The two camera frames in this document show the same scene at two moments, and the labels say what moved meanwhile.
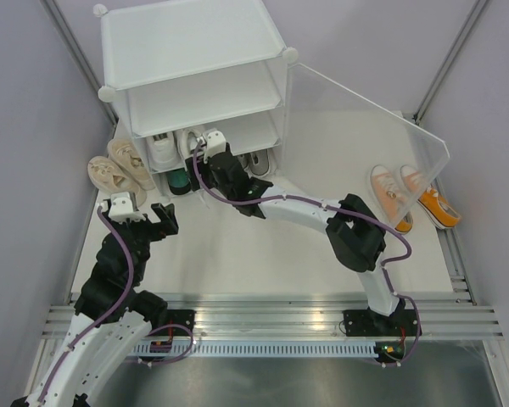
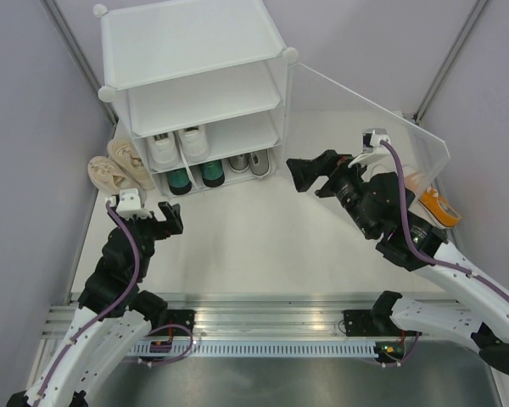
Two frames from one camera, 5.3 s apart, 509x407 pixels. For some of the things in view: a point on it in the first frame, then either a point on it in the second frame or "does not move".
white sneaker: x=163 y=153 does not move
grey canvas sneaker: x=260 y=162 does not move
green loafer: x=178 y=181 does not move
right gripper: x=204 y=167 → x=305 y=170
